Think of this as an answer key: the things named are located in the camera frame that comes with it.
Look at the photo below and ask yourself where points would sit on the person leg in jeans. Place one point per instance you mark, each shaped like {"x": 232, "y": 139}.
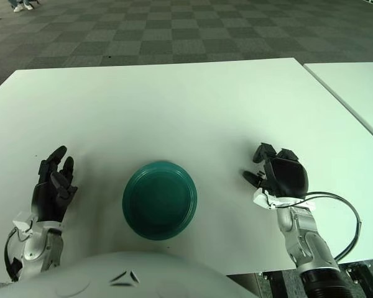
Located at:
{"x": 13, "y": 3}

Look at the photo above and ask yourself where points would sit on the white side table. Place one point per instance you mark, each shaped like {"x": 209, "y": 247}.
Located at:
{"x": 354, "y": 80}

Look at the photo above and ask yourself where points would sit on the green round plate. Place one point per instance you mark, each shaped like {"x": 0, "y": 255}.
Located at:
{"x": 160, "y": 201}

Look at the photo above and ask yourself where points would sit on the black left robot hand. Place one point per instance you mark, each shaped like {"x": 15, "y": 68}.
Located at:
{"x": 49, "y": 198}

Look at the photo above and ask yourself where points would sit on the black table base frame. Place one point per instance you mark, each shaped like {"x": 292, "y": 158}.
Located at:
{"x": 363, "y": 276}

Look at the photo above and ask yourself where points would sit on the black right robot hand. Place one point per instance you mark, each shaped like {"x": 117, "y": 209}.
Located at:
{"x": 289, "y": 177}

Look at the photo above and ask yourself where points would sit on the white sneaker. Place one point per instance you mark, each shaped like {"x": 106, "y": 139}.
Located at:
{"x": 18, "y": 9}
{"x": 28, "y": 6}

